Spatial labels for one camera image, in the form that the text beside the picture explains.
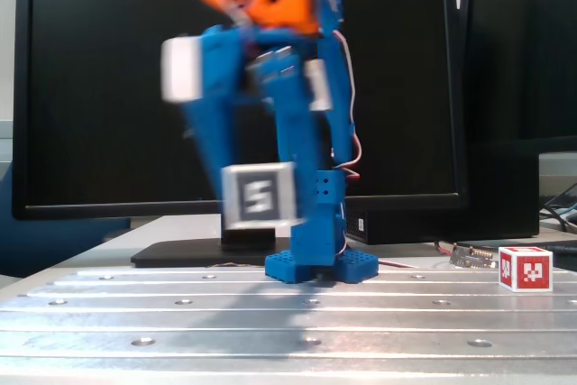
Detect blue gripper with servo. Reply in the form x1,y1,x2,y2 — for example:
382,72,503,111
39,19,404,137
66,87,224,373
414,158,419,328
182,26,325,224

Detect black cube with white five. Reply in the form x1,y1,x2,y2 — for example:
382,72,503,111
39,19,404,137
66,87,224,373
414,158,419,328
219,160,304,232

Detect red cube with white pattern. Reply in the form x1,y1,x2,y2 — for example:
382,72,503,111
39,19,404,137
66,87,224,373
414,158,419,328
498,245,554,292

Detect black Dell monitor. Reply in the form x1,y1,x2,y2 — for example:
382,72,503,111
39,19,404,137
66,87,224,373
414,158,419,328
11,0,470,269

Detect black computer box with label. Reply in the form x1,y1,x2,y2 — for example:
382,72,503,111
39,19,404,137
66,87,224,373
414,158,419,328
345,150,541,245

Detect small black circuit board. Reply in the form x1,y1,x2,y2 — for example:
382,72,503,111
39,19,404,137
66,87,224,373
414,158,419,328
448,243,499,271

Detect black monitor without logo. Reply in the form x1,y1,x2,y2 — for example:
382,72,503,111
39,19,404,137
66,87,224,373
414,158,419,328
458,0,577,154

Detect white camera mount with board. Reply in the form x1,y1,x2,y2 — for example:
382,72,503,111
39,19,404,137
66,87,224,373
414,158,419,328
160,35,334,112

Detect red white arm servo cable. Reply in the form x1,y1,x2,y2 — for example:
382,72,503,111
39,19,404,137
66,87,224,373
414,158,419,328
315,0,364,260

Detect thin multicoloured wire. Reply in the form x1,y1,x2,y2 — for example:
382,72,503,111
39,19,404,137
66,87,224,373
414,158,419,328
205,261,268,269

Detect red white cable on table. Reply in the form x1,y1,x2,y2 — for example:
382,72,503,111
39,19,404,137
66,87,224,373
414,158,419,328
376,240,456,269

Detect aluminium slotted base plate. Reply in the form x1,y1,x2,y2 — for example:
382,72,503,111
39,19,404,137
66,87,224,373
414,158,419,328
0,265,577,380

